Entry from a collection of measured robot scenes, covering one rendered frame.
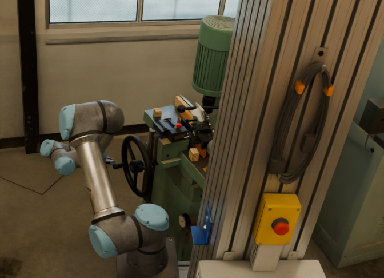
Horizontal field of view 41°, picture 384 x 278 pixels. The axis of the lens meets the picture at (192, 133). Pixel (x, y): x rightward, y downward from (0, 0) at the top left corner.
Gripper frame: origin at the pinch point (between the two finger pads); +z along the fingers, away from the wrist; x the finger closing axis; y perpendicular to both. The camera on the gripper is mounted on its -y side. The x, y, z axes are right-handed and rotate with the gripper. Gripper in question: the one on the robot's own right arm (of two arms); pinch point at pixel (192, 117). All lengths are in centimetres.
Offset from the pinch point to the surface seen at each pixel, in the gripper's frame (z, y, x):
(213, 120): 8.7, -19.3, 9.0
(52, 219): 74, 25, 115
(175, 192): 3.1, -4.3, 43.9
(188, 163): -2.9, -2.0, 22.1
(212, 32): 8.2, -5.2, -34.8
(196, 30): 135, -90, 19
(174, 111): 36.0, -16.0, 19.9
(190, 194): -8.6, -3.4, 35.4
